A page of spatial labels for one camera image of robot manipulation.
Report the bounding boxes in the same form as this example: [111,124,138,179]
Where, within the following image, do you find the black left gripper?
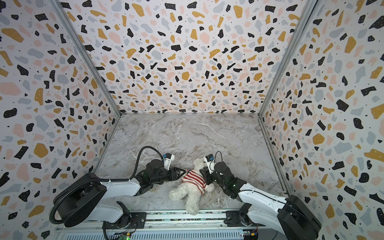
[152,166,188,185]

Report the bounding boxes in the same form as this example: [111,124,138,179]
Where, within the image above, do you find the red white striped knit sweater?
[182,170,207,194]

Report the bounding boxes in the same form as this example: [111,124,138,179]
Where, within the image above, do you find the white plush teddy bear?
[169,158,215,216]

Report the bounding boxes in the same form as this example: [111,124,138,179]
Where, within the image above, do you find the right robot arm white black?
[200,162,322,240]

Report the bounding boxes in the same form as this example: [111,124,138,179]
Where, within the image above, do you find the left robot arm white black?
[49,159,186,229]

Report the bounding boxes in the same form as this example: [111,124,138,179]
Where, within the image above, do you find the white ribbed vent strip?
[62,230,244,240]

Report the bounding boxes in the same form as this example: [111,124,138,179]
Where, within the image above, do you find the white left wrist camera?
[163,153,175,171]

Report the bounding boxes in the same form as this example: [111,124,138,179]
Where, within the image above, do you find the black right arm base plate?
[224,210,257,227]

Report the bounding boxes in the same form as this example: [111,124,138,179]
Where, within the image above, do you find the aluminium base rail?
[53,207,313,235]

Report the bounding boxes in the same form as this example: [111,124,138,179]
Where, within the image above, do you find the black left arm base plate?
[105,212,147,230]

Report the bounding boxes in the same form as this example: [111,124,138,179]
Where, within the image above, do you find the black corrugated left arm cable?
[48,145,164,225]

